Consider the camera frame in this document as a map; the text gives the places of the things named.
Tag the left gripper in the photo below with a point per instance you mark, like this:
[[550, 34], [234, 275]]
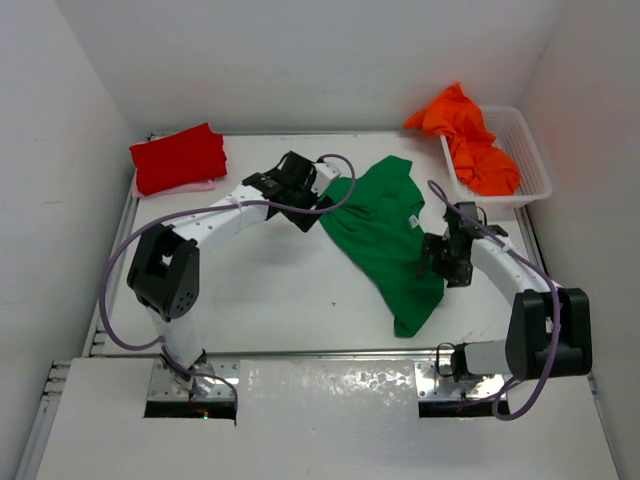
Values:
[[312, 197]]

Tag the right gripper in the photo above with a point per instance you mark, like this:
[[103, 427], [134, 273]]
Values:
[[432, 244]]

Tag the green t-shirt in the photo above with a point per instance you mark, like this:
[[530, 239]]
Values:
[[378, 229]]

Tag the pink t-shirt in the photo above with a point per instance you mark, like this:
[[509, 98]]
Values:
[[186, 188]]

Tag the red t-shirt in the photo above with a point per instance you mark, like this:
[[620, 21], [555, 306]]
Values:
[[192, 156]]

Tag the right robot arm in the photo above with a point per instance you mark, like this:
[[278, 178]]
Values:
[[547, 321]]

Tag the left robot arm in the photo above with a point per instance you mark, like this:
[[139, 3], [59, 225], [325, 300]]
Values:
[[165, 271]]

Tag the orange t-shirt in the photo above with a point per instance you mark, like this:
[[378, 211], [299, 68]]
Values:
[[478, 164]]

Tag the white plastic basket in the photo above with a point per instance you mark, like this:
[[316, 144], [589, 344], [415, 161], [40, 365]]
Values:
[[514, 138]]

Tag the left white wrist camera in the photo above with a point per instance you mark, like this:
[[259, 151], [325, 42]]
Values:
[[325, 174]]

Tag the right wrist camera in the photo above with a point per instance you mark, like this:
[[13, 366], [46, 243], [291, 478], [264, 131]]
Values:
[[469, 214]]

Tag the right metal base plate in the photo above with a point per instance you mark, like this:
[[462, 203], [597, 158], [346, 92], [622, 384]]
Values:
[[432, 387]]

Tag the metal base plate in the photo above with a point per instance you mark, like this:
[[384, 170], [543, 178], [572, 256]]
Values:
[[432, 387], [167, 386]]

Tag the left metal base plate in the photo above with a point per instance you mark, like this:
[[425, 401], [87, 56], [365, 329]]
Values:
[[167, 386]]

